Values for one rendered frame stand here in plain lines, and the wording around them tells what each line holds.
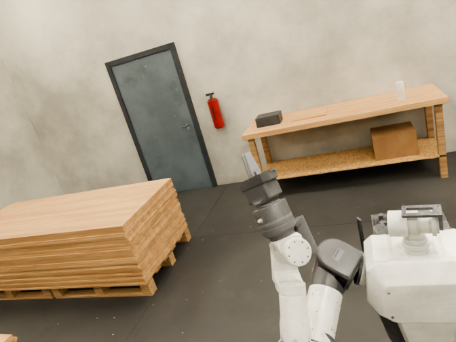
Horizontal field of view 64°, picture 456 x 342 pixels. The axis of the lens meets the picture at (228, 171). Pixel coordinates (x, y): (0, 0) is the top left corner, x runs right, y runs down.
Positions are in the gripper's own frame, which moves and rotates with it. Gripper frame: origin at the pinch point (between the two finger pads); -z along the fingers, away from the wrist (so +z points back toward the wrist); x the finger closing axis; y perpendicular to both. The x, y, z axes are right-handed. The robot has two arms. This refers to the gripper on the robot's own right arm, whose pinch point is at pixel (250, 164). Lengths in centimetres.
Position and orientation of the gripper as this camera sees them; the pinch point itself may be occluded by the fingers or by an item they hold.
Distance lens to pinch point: 91.6
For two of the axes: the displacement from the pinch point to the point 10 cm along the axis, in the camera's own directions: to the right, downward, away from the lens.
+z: 4.1, 9.1, -0.7
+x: 5.3, -2.9, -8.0
